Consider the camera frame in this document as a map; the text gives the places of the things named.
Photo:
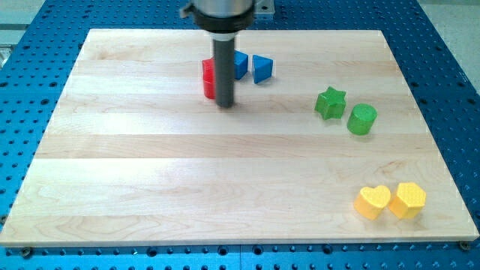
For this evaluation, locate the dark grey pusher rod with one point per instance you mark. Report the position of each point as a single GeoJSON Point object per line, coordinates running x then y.
{"type": "Point", "coordinates": [224, 72]}

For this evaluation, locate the red block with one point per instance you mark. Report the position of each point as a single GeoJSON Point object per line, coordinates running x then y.
{"type": "Point", "coordinates": [208, 77]}

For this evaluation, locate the blue cube block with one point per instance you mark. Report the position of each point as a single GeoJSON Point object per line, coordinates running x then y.
{"type": "Point", "coordinates": [241, 64]}

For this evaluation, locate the blue triangle block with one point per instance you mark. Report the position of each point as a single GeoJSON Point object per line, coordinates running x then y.
{"type": "Point", "coordinates": [262, 68]}

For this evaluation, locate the green star block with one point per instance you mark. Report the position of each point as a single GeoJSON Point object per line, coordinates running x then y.
{"type": "Point", "coordinates": [331, 103]}

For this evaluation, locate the wooden board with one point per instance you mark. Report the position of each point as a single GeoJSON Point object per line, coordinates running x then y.
{"type": "Point", "coordinates": [135, 154]}

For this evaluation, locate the green cylinder block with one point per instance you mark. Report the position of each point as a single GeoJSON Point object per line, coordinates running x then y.
{"type": "Point", "coordinates": [361, 119]}

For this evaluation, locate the yellow heart block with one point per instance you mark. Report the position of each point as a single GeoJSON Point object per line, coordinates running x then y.
{"type": "Point", "coordinates": [371, 201]}

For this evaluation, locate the yellow hexagon block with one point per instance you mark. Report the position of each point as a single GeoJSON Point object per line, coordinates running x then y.
{"type": "Point", "coordinates": [408, 200]}

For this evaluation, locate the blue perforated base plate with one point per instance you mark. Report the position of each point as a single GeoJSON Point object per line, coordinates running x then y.
{"type": "Point", "coordinates": [35, 73]}

